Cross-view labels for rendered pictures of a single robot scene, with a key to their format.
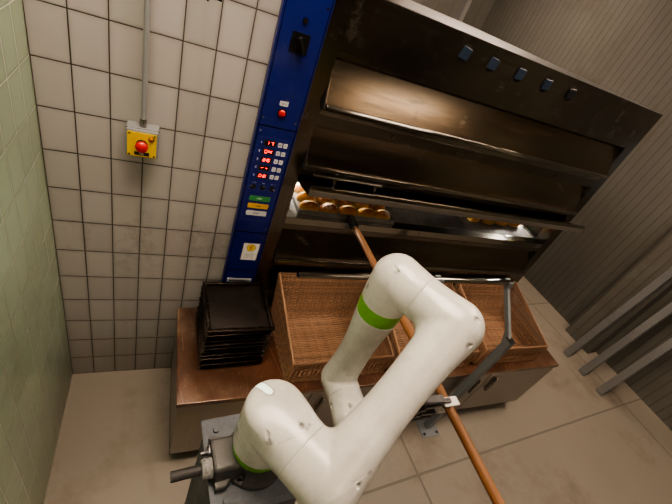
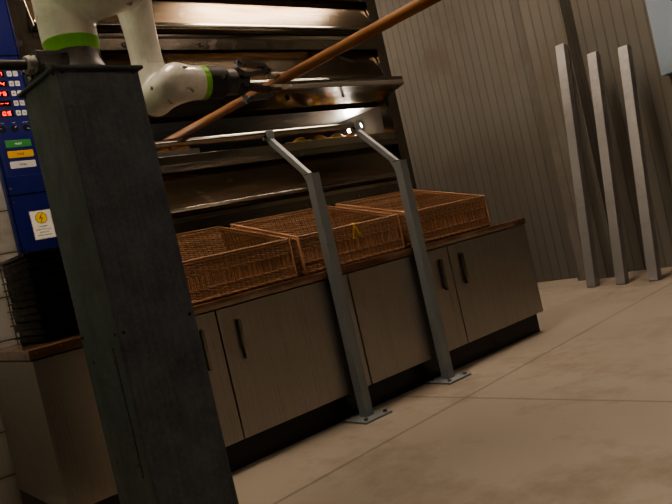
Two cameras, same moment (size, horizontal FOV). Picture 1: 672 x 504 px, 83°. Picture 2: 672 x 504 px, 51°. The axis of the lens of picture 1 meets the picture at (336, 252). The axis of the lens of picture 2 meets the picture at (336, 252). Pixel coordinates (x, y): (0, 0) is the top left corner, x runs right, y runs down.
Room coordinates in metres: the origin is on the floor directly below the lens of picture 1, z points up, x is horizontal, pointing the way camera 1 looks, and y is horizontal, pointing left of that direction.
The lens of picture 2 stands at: (-1.30, -0.29, 0.71)
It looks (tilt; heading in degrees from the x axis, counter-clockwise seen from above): 1 degrees down; 352
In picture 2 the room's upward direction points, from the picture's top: 13 degrees counter-clockwise
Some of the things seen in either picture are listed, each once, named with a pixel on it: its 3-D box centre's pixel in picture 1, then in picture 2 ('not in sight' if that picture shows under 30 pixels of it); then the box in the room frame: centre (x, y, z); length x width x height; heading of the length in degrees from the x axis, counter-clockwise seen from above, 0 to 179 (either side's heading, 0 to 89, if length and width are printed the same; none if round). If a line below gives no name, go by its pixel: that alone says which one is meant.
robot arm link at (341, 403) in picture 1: (355, 415); (180, 84); (0.64, -0.24, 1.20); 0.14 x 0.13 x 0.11; 122
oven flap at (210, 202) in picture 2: (424, 253); (265, 180); (1.94, -0.48, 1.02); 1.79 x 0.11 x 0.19; 122
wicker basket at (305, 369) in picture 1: (331, 323); (197, 262); (1.41, -0.13, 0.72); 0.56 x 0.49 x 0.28; 123
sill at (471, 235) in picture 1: (433, 232); (256, 151); (1.96, -0.47, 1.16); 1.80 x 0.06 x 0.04; 122
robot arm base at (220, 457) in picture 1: (232, 455); (53, 67); (0.40, 0.03, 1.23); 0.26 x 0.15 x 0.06; 126
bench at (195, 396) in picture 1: (377, 367); (320, 339); (1.64, -0.54, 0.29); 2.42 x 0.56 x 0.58; 122
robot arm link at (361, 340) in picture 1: (353, 353); (145, 52); (0.73, -0.16, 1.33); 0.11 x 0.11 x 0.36; 32
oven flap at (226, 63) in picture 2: (471, 177); (240, 69); (1.94, -0.48, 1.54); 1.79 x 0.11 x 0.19; 122
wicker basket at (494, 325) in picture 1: (496, 319); (412, 214); (2.04, -1.15, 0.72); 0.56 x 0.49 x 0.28; 121
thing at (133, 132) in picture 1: (142, 140); not in sight; (1.11, 0.77, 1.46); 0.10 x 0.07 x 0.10; 122
